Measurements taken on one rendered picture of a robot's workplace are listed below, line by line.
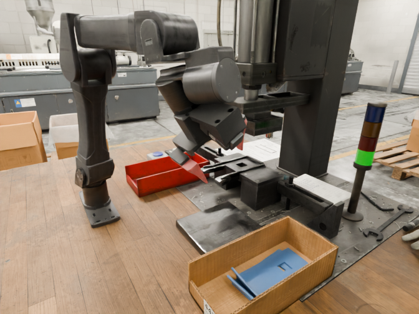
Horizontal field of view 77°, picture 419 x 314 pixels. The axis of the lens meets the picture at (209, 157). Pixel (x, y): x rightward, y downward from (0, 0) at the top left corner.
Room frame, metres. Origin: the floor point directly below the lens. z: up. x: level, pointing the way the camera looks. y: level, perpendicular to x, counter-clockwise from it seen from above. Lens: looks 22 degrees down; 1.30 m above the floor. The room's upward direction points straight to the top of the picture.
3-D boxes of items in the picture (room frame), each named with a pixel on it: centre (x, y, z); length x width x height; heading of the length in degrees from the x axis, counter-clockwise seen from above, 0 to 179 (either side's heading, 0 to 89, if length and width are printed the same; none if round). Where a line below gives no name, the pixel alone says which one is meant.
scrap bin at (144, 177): (0.79, 0.14, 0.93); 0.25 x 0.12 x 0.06; 123
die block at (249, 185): (0.71, -0.11, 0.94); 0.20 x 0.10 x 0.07; 33
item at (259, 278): (0.38, -0.12, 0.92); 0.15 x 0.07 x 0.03; 122
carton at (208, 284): (0.36, -0.10, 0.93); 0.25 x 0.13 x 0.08; 123
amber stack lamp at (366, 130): (0.59, -0.37, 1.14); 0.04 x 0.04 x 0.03
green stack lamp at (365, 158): (0.59, -0.37, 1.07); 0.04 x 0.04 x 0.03
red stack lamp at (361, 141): (0.59, -0.37, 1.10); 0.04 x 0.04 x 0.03
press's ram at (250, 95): (0.76, -0.16, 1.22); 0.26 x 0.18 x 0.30; 123
